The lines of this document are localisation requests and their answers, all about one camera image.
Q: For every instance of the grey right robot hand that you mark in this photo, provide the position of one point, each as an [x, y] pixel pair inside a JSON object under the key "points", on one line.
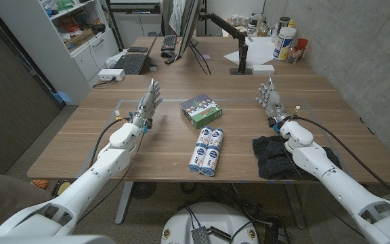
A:
{"points": [[273, 101]]}

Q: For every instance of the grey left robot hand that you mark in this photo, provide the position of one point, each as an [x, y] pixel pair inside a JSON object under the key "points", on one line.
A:
{"points": [[146, 105]]}

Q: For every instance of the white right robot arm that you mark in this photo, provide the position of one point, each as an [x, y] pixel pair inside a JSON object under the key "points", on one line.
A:
{"points": [[334, 183]]}

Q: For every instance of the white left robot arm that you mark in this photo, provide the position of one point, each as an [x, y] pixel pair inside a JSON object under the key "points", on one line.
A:
{"points": [[90, 183]]}

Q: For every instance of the green christmas print package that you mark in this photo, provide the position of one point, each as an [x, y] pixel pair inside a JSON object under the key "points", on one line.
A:
{"points": [[200, 110]]}

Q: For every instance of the black shorts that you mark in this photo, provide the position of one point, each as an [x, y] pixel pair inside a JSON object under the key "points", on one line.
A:
{"points": [[273, 159]]}

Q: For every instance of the small white box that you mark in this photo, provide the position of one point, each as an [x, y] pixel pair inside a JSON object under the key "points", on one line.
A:
{"points": [[262, 69]]}

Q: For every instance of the large black keyboard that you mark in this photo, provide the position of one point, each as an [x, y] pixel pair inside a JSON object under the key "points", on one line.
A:
{"points": [[132, 63]]}

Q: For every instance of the white power strip box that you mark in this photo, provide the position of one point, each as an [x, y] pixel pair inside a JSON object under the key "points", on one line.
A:
{"points": [[111, 74]]}

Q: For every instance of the clear jar with coloured bits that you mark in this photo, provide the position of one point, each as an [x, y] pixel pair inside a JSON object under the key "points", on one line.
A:
{"points": [[294, 54]]}

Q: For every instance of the black remote control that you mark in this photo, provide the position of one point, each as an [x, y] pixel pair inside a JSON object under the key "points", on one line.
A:
{"points": [[172, 60]]}

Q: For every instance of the white paper sheet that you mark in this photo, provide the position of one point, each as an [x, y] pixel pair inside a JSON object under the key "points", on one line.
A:
{"points": [[261, 51]]}

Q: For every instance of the black computer mouse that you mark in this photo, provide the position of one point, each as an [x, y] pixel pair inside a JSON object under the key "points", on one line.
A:
{"points": [[167, 53]]}

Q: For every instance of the white wipes canister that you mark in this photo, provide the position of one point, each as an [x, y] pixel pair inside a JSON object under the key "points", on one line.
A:
{"points": [[283, 44]]}

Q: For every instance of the small black keyboard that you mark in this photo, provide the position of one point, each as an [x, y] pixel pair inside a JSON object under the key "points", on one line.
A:
{"points": [[169, 42]]}

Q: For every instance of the purple sticky note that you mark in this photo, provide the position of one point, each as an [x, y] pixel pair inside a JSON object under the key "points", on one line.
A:
{"points": [[204, 57]]}

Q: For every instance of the white shelf cabinet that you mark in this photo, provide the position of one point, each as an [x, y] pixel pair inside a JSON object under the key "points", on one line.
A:
{"points": [[76, 67]]}

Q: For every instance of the black lidded container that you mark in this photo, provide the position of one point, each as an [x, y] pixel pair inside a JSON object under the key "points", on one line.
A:
{"points": [[283, 23]]}

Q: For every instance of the yellow capped bottle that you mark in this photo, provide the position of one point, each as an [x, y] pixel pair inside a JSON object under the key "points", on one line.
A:
{"points": [[291, 23]]}

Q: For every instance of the black round floor fan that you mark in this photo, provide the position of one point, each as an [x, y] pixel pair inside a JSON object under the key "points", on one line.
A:
{"points": [[143, 189]]}

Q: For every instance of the black computer monitor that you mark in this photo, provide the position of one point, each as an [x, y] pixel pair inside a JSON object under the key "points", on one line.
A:
{"points": [[190, 27]]}

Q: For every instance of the brown cardboard box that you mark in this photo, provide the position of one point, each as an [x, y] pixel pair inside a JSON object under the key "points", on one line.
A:
{"points": [[78, 40]]}

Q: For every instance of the white hanging cloth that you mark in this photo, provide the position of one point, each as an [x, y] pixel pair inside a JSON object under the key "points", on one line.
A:
{"points": [[177, 15]]}

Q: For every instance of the grey table leg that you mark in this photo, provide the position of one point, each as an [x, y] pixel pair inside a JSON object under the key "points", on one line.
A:
{"points": [[124, 203], [295, 206]]}

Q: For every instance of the yellow disc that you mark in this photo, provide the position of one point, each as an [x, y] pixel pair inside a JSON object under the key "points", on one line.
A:
{"points": [[63, 187]]}

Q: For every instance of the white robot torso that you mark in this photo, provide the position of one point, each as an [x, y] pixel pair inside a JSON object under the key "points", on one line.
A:
{"points": [[212, 217]]}

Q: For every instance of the orange basketball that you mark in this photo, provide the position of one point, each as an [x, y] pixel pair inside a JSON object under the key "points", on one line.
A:
{"points": [[39, 183]]}

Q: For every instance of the brown upholstered chair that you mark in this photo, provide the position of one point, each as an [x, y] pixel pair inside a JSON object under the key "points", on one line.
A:
{"points": [[2, 200]]}

